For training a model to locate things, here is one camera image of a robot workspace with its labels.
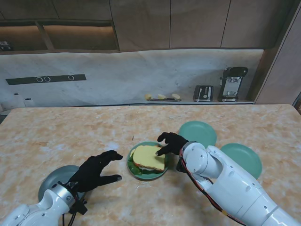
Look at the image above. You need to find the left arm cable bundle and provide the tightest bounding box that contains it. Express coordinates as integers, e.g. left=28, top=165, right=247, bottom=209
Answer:
left=61, top=210, right=77, bottom=226

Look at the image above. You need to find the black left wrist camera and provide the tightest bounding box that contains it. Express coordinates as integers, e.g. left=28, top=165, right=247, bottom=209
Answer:
left=70, top=199, right=88, bottom=215

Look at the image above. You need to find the green lettuce leaf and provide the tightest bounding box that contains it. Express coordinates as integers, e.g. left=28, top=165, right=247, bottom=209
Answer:
left=127, top=153, right=163, bottom=176

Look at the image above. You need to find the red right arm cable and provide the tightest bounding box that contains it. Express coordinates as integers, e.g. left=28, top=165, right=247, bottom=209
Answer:
left=179, top=147, right=246, bottom=226

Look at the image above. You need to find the green round plate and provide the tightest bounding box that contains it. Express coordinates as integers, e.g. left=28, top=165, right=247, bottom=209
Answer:
left=127, top=141, right=169, bottom=181
left=178, top=121, right=217, bottom=146
left=220, top=143, right=263, bottom=180

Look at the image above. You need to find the black silver toaster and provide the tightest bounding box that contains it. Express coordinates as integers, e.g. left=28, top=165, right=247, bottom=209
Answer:
left=193, top=85, right=214, bottom=103

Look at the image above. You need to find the black silver coffee machine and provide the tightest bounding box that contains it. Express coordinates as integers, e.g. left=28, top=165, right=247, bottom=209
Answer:
left=218, top=66, right=249, bottom=102

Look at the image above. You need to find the open wooden wall shelf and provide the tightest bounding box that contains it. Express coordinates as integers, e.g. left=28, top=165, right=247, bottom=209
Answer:
left=0, top=20, right=120, bottom=53

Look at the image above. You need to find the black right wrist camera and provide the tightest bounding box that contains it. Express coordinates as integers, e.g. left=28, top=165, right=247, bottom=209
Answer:
left=175, top=159, right=188, bottom=173

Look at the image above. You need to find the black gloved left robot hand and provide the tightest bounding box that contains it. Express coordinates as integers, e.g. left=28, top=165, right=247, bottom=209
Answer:
left=69, top=150, right=124, bottom=193

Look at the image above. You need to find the dark cutting board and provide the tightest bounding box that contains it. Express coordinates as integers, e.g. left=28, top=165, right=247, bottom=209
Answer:
left=147, top=97, right=182, bottom=102

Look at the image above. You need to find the black wall socket strip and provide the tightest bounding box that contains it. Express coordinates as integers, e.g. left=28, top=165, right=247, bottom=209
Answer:
left=5, top=74, right=87, bottom=86

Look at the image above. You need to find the grey round plate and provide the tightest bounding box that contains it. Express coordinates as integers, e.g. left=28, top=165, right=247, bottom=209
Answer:
left=38, top=165, right=87, bottom=202

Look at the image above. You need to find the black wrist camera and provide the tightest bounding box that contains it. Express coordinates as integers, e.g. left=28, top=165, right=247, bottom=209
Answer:
left=70, top=199, right=88, bottom=215
left=175, top=159, right=188, bottom=173

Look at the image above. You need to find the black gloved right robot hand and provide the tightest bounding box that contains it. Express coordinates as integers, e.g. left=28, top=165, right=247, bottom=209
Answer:
left=155, top=132, right=189, bottom=156

